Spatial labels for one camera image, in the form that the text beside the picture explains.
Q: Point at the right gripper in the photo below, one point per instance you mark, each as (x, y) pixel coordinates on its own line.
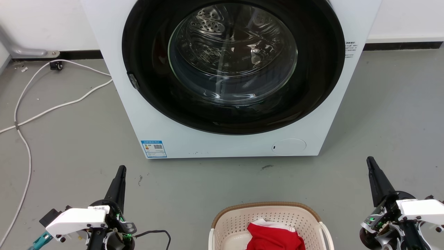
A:
(416, 211)

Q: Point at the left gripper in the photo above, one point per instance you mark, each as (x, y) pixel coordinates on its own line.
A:
(78, 219)

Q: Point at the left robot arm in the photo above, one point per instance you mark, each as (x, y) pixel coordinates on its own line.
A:
(43, 238)

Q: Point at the beige plastic laundry basket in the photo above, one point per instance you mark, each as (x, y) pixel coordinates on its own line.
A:
(239, 217)

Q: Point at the blue energy label sticker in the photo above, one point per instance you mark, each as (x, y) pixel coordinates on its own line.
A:
(153, 148)

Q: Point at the white front-load washing machine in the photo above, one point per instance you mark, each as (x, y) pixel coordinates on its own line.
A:
(118, 114)

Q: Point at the round white filter cover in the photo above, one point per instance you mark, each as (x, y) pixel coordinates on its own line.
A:
(289, 147)

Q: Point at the grey door latch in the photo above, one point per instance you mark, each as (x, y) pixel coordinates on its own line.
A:
(133, 81)

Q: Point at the white garment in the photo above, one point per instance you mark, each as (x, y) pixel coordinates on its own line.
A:
(269, 222)

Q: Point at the red garment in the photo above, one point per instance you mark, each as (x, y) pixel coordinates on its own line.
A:
(274, 238)

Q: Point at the black round washer door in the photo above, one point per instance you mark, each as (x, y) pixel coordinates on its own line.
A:
(152, 62)

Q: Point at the small text warning sticker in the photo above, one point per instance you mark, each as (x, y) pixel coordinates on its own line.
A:
(350, 48)

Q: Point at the small black plug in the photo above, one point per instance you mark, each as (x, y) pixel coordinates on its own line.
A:
(56, 65)

